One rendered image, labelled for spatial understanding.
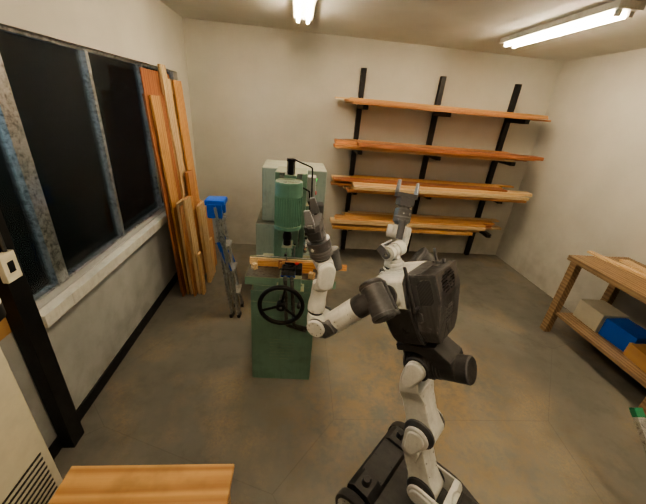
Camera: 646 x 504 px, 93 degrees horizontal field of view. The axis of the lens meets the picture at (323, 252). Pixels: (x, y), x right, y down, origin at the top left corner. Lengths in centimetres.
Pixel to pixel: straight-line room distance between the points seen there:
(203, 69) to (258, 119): 80
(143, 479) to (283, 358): 116
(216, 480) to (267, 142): 364
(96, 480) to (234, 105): 375
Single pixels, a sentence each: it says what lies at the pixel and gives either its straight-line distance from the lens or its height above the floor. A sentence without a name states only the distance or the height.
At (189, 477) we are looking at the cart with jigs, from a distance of 165.
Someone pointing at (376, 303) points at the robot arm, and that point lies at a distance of 113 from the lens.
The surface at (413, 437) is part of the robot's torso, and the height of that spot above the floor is 64.
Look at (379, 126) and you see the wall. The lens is 441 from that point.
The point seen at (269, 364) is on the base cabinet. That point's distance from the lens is 251.
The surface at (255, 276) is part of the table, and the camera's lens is 206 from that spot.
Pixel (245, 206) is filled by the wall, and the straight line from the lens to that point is 453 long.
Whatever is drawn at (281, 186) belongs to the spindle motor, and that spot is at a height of 148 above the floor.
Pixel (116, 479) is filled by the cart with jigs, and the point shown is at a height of 53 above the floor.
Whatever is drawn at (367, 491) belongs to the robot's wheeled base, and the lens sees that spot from 197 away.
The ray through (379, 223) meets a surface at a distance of 417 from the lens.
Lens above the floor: 193
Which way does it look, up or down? 25 degrees down
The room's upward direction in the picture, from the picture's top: 5 degrees clockwise
